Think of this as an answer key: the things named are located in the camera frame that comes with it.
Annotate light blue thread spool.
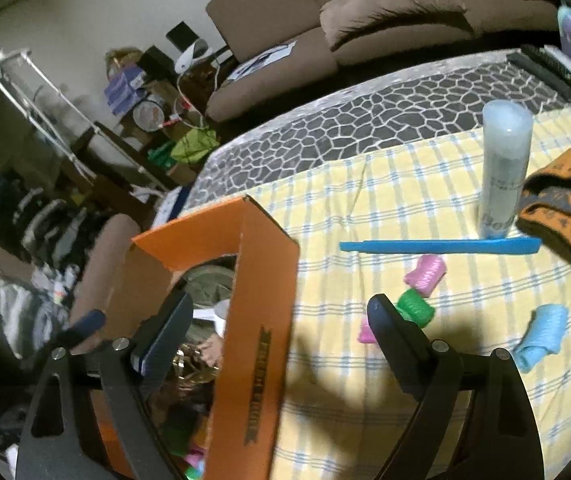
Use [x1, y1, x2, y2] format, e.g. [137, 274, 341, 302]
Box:
[512, 304, 569, 374]

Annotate green thread spool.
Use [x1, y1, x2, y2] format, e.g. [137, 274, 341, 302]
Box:
[395, 288, 435, 328]

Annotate pink thread spool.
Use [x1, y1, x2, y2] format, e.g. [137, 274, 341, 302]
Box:
[404, 255, 447, 298]

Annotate orange cardboard box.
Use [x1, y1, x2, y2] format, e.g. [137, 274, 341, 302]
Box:
[102, 196, 299, 479]

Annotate bag of colourful hair bands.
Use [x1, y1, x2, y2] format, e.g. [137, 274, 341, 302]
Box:
[150, 340, 220, 414]

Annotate white measuring scoop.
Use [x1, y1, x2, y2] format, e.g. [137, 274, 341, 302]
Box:
[194, 299, 230, 322]

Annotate blue plastic comb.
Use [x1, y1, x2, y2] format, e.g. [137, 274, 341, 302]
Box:
[339, 236, 543, 256]

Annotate yellow plaid tablecloth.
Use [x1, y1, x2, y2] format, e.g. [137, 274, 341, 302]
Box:
[179, 106, 571, 480]

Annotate frosted spray bottle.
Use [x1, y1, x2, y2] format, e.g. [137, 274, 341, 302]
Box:
[477, 100, 534, 240]

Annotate black remote control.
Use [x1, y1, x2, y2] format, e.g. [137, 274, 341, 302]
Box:
[506, 44, 571, 102]

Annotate white coat rack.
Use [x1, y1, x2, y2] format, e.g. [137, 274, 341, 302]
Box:
[0, 49, 172, 191]

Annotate brown sofa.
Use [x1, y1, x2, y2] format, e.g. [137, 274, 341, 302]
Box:
[206, 0, 560, 124]

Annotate brown sofa cushion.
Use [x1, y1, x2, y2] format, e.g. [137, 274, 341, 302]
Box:
[319, 0, 468, 51]

